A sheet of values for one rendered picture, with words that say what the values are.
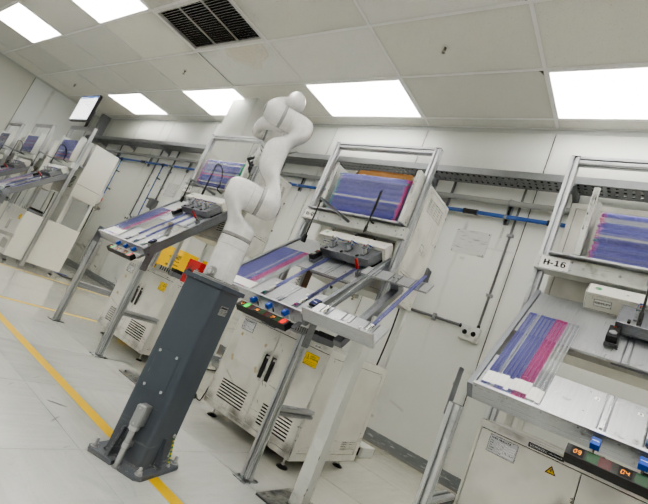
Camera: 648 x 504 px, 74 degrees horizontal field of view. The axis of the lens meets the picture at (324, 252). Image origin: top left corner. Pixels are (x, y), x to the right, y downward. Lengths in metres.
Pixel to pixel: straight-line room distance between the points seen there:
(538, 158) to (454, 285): 1.29
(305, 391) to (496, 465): 0.91
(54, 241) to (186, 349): 4.79
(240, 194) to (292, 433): 1.19
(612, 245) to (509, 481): 1.02
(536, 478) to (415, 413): 2.00
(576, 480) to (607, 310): 0.66
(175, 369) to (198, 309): 0.22
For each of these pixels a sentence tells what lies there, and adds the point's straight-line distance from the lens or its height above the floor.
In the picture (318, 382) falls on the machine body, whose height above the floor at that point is 0.45.
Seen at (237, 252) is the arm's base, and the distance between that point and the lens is 1.69.
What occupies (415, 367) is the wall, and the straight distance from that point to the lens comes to 3.77.
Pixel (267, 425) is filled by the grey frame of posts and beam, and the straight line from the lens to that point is 1.97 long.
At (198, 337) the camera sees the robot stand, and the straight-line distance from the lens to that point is 1.64.
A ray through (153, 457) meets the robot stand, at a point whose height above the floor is 0.05.
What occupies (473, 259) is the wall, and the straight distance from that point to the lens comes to 3.86.
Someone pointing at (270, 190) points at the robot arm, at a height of 1.12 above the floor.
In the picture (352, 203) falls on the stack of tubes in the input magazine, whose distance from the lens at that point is 2.62.
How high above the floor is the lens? 0.69
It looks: 9 degrees up
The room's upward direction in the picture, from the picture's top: 23 degrees clockwise
